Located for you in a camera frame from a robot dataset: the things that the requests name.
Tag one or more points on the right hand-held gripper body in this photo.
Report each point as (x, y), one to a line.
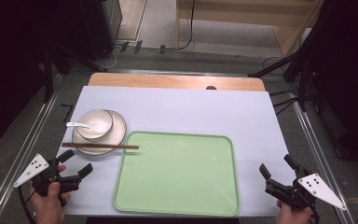
(304, 190)

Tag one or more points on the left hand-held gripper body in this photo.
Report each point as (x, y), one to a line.
(53, 180)

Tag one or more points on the person's left hand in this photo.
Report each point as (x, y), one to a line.
(50, 203)

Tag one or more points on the person's right hand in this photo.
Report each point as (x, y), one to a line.
(292, 215)

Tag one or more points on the brown wooden chopstick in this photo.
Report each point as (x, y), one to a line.
(99, 145)

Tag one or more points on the white ceramic spoon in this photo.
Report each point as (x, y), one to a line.
(96, 126)

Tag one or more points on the white ceramic bowl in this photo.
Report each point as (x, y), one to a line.
(93, 123)

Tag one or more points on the white ceramic plate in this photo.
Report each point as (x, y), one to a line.
(118, 130)

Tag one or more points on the light green tray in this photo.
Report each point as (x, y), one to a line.
(180, 177)

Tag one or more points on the black tripod stand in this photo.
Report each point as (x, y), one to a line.
(303, 74)
(51, 65)

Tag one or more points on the white table mat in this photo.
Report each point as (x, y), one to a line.
(183, 109)

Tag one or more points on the dark curtain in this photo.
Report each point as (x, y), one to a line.
(351, 77)
(9, 62)

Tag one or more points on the wooden table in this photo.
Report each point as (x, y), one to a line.
(155, 81)

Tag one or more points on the black computer tower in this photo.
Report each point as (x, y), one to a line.
(101, 25)

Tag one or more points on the light wooden shelf unit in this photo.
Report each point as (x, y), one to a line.
(245, 12)

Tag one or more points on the aluminium rail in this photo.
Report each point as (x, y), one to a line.
(18, 158)
(320, 149)

